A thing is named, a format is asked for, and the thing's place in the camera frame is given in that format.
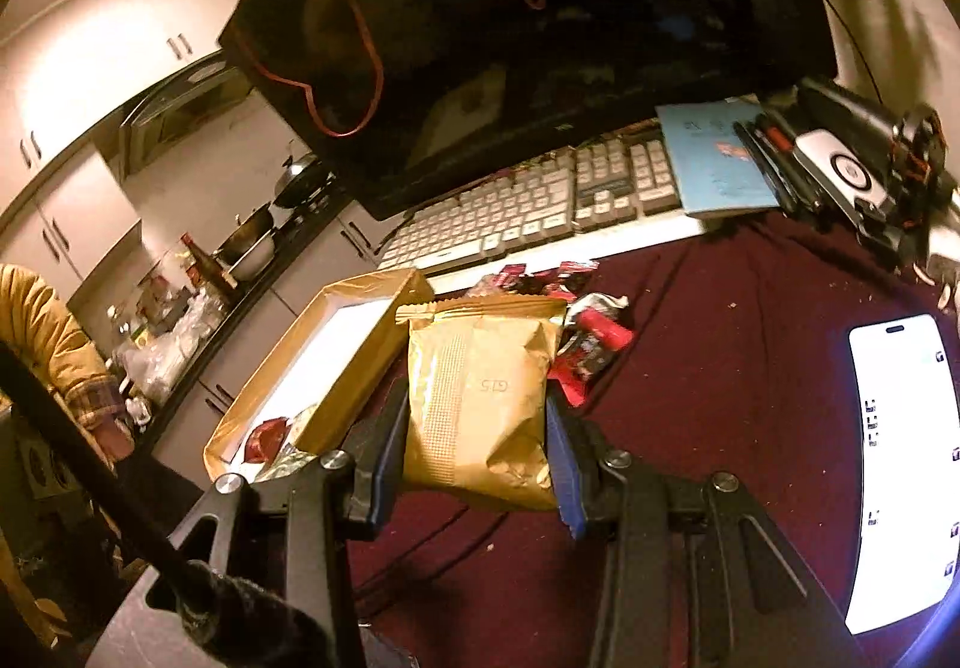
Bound black computer monitor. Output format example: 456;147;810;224
217;0;839;223

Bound clear plastic bags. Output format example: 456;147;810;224
112;263;226;406

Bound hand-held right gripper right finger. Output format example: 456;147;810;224
545;396;857;668

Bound shiny foil snack packet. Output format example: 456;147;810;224
259;405;325;485

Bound golden snack bag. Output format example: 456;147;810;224
395;296;571;511

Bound black pole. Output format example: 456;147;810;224
0;338;331;668

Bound dark sauce bottle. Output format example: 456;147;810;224
180;233;241;298

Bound white round-dial device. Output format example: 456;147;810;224
793;128;882;213

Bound kitchen cabinets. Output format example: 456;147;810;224
0;0;226;219
150;203;406;466

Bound large red black snack packet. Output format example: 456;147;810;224
550;308;636;408

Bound wok with lid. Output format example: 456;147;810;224
274;154;335;208

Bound lower kitchen cabinets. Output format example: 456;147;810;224
150;203;406;466

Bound red cable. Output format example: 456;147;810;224
229;0;547;140

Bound gold cardboard box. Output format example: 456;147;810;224
202;268;436;485

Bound pile of red candy packets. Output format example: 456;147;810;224
465;257;601;301

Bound white foil wrapper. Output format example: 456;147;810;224
564;291;631;331

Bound smartphone with white screen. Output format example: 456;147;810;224
844;314;960;635

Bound small red black snack packet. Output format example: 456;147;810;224
241;417;293;465

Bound person's left forearm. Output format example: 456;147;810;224
0;263;140;466

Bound dark metal pan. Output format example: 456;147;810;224
214;206;275;256

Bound light blue booklet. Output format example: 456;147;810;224
656;100;785;219

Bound upper kitchen cabinets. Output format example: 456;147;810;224
0;0;226;219

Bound white computer keyboard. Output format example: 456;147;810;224
375;135;683;275

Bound metal bowl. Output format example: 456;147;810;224
225;233;278;280

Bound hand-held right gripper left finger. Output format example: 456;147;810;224
146;379;413;668

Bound maroon table cloth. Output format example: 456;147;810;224
349;210;960;668

